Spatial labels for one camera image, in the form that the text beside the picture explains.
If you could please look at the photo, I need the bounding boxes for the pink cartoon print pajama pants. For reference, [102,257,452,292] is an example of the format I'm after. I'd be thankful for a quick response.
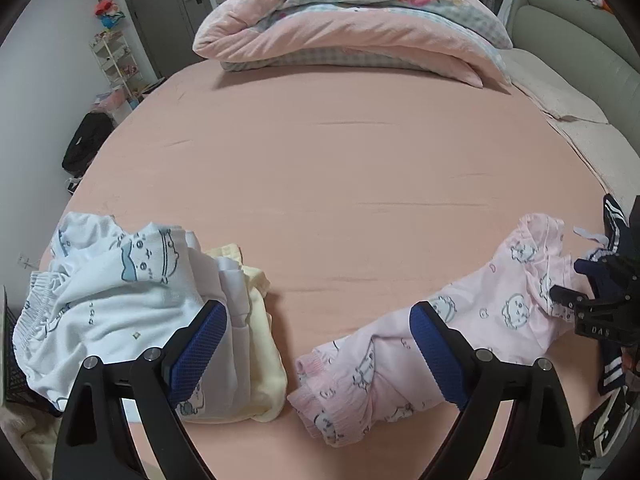
[288,214,576,448]

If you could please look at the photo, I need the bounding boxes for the black backpack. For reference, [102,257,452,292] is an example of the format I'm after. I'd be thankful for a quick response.
[61,112,115,177]

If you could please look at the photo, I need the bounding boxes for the dark grey door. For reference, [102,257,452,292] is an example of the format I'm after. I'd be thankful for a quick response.
[125,0,213,78]

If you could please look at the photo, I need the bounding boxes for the navy blue striped garment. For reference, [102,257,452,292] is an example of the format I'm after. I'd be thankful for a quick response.
[574,193,639,396]

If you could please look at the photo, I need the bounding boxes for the white toy shelf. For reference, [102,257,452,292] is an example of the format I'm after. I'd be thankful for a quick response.
[91,30,145,103]

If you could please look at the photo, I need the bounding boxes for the white blue print folded clothes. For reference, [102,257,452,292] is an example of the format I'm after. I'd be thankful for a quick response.
[13,212,250,420]

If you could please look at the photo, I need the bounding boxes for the pink folded quilt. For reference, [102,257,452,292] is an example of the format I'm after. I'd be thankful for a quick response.
[193,0,512,88]

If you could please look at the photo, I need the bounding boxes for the cream yellow folded garment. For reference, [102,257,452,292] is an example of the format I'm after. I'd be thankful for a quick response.
[177,244,288,424]

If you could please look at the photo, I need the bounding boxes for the pink bed sheet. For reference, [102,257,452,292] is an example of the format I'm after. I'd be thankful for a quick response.
[37,56,626,480]

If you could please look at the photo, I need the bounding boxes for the red blue plush toy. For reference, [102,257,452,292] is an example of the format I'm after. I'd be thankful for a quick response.
[94,0,125,29]

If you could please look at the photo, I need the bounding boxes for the beige waffle blanket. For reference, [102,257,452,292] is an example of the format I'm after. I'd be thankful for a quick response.
[500,49,637,209]

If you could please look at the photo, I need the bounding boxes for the grey green padded headboard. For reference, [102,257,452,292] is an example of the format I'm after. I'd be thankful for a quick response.
[506,0,639,148]

